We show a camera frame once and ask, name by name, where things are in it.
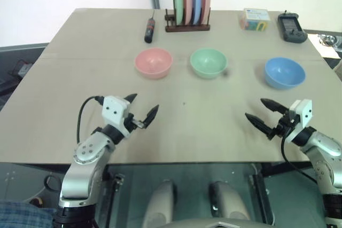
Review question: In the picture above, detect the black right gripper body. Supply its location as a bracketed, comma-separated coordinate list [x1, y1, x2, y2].
[273, 110, 298, 137]

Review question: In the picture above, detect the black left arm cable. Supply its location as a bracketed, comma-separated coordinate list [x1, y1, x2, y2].
[76, 96, 105, 144]

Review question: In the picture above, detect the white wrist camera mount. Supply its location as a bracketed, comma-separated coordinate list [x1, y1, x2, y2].
[289, 99, 313, 129]
[102, 95, 132, 133]

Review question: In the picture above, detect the cardboard box with wires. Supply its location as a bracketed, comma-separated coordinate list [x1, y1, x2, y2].
[308, 33, 342, 59]

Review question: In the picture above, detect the blue plaid cloth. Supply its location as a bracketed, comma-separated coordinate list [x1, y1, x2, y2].
[0, 201, 57, 228]

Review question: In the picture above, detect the green bowl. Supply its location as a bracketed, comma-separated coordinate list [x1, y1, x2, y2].
[189, 48, 228, 80]

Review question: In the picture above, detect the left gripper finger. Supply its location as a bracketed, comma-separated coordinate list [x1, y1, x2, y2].
[142, 104, 160, 129]
[125, 93, 138, 105]

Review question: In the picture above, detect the black screwdriver with red band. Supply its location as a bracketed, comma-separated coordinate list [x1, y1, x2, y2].
[144, 9, 157, 44]

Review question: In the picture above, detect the dark wooden plate rack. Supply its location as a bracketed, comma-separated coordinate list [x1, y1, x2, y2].
[164, 0, 211, 33]

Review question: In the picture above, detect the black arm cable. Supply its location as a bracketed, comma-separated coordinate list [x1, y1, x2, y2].
[76, 96, 105, 144]
[280, 124, 324, 184]

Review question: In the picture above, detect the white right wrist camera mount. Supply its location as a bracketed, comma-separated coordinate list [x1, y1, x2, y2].
[289, 99, 313, 129]

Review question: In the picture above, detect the grey metal table frame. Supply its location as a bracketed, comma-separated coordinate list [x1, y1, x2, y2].
[247, 162, 276, 225]

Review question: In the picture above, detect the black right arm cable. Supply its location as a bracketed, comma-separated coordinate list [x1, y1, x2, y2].
[280, 124, 324, 184]

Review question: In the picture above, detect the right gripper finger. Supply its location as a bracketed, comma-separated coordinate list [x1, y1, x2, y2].
[260, 98, 290, 114]
[244, 113, 276, 140]

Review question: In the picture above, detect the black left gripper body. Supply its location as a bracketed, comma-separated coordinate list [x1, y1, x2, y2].
[123, 113, 145, 133]

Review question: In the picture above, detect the grey rounded robot leg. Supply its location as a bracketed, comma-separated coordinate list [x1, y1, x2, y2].
[208, 180, 251, 228]
[141, 179, 177, 228]

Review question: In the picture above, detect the clear box of colourful pieces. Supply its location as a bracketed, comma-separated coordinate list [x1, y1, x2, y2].
[238, 7, 271, 33]

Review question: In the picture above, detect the black device on floor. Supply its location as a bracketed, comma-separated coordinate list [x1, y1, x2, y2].
[7, 59, 35, 78]

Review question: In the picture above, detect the blue bowl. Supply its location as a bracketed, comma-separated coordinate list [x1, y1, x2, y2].
[264, 57, 306, 90]

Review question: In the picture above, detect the black handheld remote controller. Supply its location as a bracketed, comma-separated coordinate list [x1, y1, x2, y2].
[277, 10, 309, 44]

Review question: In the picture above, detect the pink bowl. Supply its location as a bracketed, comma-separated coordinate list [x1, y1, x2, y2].
[134, 48, 173, 80]

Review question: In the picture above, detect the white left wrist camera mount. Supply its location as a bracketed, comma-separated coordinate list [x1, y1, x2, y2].
[102, 95, 132, 133]

